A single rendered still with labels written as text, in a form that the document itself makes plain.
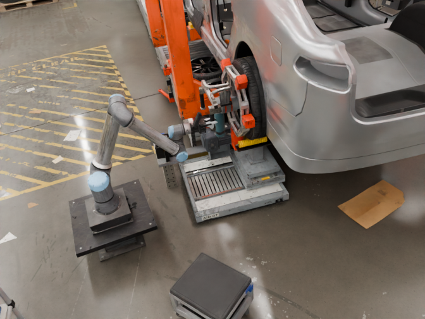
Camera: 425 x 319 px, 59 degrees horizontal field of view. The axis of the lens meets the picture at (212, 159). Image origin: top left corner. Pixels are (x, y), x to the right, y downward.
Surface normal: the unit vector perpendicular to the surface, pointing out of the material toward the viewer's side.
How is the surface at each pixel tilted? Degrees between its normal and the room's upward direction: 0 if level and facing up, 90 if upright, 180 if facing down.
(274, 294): 0
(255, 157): 90
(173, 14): 90
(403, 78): 20
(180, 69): 90
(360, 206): 1
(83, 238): 0
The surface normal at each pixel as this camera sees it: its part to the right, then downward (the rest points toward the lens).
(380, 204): -0.11, -0.77
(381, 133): 0.15, 0.68
